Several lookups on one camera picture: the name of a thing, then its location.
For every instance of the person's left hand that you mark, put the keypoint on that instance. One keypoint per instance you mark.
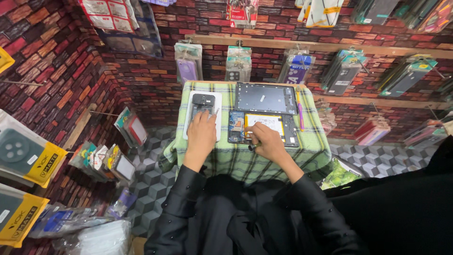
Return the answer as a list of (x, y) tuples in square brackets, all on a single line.
[(201, 136)]

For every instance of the person's right hand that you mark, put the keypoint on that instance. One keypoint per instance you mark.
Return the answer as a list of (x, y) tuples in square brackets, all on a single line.
[(271, 144)]

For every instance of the person's right fingers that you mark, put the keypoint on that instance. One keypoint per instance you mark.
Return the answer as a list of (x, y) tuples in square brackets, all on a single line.
[(253, 131)]

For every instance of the green plaid table cloth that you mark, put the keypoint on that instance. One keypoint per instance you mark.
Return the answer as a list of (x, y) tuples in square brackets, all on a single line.
[(233, 159)]

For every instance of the grey tablet back cover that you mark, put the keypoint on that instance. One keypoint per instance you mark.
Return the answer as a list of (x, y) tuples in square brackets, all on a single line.
[(265, 98)]

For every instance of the white work tray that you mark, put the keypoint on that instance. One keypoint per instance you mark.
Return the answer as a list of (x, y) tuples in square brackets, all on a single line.
[(218, 127)]

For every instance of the opened tablet with battery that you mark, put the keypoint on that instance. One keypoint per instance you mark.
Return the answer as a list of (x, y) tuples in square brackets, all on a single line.
[(290, 129)]

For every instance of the silver tweezers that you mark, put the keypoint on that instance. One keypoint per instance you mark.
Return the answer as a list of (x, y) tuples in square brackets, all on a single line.
[(217, 112)]

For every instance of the pink and yellow pry tool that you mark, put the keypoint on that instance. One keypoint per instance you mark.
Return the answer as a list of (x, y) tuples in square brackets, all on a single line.
[(300, 113)]

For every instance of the opened black phone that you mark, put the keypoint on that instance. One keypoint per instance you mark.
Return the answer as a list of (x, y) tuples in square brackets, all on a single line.
[(202, 102)]

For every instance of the grey phone case packet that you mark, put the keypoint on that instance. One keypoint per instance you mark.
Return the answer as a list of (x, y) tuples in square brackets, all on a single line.
[(238, 65)]

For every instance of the bunch of pink case packets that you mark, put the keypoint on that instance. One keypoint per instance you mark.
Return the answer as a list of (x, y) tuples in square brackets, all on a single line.
[(326, 118)]

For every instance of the blue phone case packet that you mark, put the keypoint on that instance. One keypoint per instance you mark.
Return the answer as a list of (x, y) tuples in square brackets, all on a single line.
[(297, 69)]

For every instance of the person's black garment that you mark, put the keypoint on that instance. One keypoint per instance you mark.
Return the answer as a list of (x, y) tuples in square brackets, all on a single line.
[(247, 219)]

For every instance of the purple phone case packet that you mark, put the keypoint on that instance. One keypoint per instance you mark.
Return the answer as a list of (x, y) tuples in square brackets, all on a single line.
[(187, 65)]

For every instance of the green printed bag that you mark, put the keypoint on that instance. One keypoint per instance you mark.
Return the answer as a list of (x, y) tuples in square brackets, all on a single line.
[(339, 175)]

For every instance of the bunch of black case packets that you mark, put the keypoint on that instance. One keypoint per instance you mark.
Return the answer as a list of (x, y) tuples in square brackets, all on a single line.
[(345, 76)]

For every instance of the bunch of red case packets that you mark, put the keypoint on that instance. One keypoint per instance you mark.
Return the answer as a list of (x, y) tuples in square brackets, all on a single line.
[(371, 131)]

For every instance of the red accessory packet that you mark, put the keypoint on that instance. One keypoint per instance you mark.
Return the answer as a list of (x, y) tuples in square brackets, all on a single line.
[(242, 13)]

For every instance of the red phone case packet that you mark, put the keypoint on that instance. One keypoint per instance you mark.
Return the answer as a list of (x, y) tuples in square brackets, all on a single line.
[(133, 128)]

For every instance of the white and yellow hanging packets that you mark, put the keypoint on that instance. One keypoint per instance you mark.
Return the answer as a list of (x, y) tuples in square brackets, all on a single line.
[(322, 12)]

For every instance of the clear blue hanging packets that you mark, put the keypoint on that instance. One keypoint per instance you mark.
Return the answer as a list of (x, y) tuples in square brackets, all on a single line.
[(141, 40)]

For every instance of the bunch of mixed case packets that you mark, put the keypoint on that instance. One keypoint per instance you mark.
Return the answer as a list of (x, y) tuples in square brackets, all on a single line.
[(102, 161)]

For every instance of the bunch of teal-label case packets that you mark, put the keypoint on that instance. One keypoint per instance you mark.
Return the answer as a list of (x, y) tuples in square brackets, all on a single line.
[(407, 76)]

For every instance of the dark hanging case packets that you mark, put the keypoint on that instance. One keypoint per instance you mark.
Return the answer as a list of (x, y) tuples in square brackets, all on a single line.
[(375, 10)]

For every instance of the bunch of dark case packets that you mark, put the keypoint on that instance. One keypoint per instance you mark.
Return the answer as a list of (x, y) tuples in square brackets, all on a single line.
[(424, 134)]

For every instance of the white and red hanging packets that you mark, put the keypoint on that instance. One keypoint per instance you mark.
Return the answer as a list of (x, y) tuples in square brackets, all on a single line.
[(109, 14)]

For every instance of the stack of white plastic bags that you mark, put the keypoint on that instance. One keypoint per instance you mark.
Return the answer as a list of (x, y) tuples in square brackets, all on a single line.
[(102, 239)]

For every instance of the heap of purple case packets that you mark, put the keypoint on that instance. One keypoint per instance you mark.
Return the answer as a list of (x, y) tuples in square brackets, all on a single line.
[(70, 219)]

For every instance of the colourful hanging case packets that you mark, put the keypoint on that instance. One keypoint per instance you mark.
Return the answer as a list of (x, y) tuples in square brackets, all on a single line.
[(428, 16)]

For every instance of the green case packet yellow label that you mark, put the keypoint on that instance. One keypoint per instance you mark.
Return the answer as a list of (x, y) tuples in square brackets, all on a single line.
[(24, 152)]

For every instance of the dark case packet yellow label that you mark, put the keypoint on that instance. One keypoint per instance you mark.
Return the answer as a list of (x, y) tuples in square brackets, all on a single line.
[(17, 216)]

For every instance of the long wooden wall rail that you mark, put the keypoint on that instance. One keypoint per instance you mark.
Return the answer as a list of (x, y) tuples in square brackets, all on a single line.
[(276, 44)]

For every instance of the short wooden wall rail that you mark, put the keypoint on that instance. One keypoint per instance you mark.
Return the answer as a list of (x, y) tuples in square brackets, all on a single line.
[(382, 102)]

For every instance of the wooden wall board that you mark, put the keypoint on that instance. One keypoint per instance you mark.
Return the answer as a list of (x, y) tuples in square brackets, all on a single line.
[(79, 125)]

